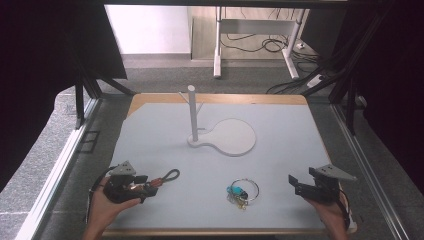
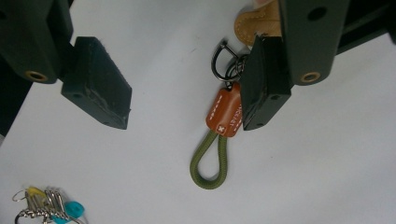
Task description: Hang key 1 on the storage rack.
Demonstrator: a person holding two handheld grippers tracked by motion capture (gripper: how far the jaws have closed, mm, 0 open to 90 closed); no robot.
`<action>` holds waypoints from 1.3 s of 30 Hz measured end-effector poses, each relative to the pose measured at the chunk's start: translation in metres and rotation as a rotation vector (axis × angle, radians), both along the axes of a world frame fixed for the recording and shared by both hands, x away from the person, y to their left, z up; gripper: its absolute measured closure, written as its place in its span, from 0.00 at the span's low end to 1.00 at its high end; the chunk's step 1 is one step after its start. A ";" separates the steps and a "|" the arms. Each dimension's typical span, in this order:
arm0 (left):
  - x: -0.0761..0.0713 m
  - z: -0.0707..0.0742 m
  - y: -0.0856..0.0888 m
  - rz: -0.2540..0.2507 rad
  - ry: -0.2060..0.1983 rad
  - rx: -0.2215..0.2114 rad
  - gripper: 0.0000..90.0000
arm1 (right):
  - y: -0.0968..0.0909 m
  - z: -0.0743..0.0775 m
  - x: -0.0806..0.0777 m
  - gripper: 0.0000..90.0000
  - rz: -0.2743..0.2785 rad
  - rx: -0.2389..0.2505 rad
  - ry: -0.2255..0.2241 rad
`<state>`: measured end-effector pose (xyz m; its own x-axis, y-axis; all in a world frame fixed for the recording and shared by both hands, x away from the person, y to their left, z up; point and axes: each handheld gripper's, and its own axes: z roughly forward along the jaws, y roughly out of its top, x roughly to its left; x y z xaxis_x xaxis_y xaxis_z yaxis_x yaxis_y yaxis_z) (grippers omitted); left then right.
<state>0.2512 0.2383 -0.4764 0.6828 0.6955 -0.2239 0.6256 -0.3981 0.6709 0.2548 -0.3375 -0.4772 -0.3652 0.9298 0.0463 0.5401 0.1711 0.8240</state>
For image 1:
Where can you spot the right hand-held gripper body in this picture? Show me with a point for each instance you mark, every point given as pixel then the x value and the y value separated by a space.
pixel 325 190

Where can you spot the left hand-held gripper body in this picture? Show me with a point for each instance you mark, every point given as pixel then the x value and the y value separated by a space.
pixel 119 188

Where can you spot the white peg stand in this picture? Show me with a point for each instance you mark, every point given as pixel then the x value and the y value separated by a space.
pixel 233 136

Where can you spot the person's right hand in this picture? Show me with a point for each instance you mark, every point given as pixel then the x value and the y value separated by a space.
pixel 328 211

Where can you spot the person's left hand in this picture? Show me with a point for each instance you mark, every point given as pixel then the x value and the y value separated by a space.
pixel 103 210

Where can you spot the pale grey table mat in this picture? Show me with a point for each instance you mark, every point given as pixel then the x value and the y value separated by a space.
pixel 186 166

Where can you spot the black metal stand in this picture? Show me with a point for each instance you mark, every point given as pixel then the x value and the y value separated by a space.
pixel 80 100
pixel 350 100

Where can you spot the white power strip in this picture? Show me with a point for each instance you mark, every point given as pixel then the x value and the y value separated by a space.
pixel 315 81

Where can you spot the wooden table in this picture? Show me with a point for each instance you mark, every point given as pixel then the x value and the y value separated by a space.
pixel 233 98

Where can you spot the black curtain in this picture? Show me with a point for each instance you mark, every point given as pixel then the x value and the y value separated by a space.
pixel 393 83
pixel 40 66

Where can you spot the small white plug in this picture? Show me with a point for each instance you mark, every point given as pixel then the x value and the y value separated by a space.
pixel 300 46

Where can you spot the aluminium rail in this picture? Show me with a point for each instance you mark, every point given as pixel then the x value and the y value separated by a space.
pixel 50 180
pixel 366 166

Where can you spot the white desk frame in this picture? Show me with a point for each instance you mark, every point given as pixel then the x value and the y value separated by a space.
pixel 256 26

